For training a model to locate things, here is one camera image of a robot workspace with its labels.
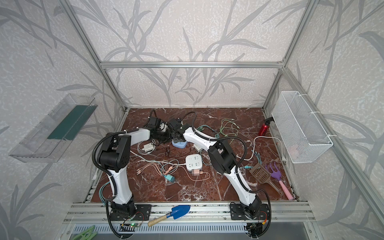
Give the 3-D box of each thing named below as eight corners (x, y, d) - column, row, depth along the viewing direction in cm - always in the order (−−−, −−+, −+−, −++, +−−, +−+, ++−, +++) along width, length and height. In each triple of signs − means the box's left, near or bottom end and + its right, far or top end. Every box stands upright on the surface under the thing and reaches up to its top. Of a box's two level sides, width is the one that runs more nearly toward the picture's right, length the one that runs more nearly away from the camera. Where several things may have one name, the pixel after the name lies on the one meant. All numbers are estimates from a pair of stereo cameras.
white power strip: (185, 171, 89) (184, 169, 87) (186, 155, 96) (185, 153, 94) (202, 171, 90) (202, 169, 87) (202, 155, 96) (202, 153, 94)
